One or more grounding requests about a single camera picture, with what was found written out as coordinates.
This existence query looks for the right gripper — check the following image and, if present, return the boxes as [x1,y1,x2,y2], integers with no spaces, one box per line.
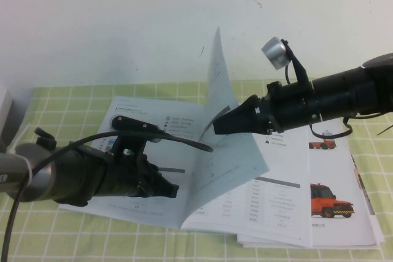
[213,80,322,136]

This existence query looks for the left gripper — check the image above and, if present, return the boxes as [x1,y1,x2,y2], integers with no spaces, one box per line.
[101,145,180,198]

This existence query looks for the white product manual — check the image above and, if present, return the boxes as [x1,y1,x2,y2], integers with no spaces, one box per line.
[60,26,385,249]

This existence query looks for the green white checked tablecloth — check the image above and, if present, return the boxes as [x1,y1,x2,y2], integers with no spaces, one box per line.
[0,76,393,262]

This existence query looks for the white zip tie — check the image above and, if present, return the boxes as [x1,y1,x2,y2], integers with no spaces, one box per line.
[7,123,35,185]

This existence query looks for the left arm thick black cable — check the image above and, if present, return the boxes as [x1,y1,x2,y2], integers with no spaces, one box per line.
[0,129,215,262]

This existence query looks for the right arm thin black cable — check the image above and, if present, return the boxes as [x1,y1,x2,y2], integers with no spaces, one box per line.
[284,61,384,139]

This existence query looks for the left black camera bracket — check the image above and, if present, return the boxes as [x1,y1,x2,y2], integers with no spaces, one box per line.
[110,114,160,157]

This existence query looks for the black camera bracket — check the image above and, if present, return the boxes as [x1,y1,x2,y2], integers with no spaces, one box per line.
[282,39,311,91]
[110,114,160,157]

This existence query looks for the right black camera bracket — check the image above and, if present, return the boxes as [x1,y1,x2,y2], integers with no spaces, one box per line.
[282,39,311,91]

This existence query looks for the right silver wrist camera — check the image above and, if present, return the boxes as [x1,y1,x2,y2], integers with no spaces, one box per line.
[261,37,292,70]

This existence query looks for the black cable strap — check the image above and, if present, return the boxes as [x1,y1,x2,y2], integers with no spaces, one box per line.
[33,126,56,152]

